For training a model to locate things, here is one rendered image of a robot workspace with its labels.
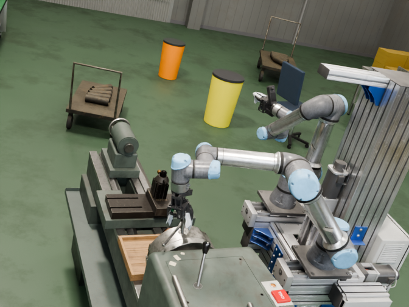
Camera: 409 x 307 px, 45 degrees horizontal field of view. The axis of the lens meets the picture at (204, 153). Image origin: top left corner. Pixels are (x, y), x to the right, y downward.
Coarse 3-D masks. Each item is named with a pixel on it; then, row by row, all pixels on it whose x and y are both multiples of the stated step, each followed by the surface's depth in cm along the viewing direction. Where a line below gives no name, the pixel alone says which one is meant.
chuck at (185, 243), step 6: (180, 240) 214; (186, 240) 214; (192, 240) 215; (198, 240) 216; (204, 240) 219; (168, 246) 213; (174, 246) 212; (180, 246) 212; (186, 246) 213; (192, 246) 214; (198, 246) 216
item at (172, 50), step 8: (168, 40) 763; (176, 40) 774; (168, 48) 756; (176, 48) 755; (168, 56) 761; (176, 56) 762; (160, 64) 777; (168, 64) 767; (176, 64) 770; (160, 72) 780; (168, 72) 773; (176, 72) 780
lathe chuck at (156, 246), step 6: (174, 228) 221; (180, 228) 221; (186, 228) 221; (192, 228) 223; (198, 228) 226; (162, 234) 220; (168, 234) 219; (180, 234) 217; (186, 234) 218; (192, 234) 219; (198, 234) 221; (204, 234) 226; (156, 240) 220; (162, 240) 217; (174, 240) 215; (210, 240) 228; (150, 246) 221; (156, 246) 217; (162, 246) 215; (150, 252) 219
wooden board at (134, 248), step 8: (120, 240) 256; (128, 240) 261; (136, 240) 263; (144, 240) 264; (152, 240) 266; (120, 248) 255; (128, 248) 255; (136, 248) 257; (144, 248) 258; (128, 256) 249; (136, 256) 251; (144, 256) 252; (128, 264) 241; (136, 264) 246; (144, 264) 247; (128, 272) 240; (136, 272) 237; (136, 280) 238
